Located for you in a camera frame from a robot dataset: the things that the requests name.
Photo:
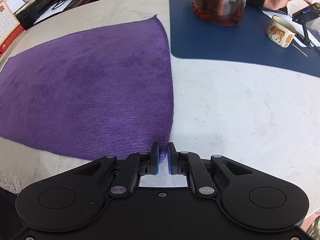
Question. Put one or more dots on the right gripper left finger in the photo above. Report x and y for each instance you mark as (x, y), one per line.
(130, 171)

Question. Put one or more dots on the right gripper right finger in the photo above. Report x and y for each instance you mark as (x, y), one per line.
(191, 165)

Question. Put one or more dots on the purple microfiber towel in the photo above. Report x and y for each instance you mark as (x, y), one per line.
(92, 93)

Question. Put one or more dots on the blue table mat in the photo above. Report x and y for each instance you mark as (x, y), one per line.
(194, 38)

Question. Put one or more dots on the ceramic horse pattern cup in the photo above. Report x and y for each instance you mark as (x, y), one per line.
(280, 31)

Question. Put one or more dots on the white paper sheet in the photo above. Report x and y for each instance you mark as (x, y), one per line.
(53, 10)

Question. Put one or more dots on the black printer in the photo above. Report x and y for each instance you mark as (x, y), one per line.
(31, 11)

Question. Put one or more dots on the red desk calendar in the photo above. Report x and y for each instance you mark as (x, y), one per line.
(10, 27)

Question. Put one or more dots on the phone on stand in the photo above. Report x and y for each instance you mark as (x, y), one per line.
(302, 17)

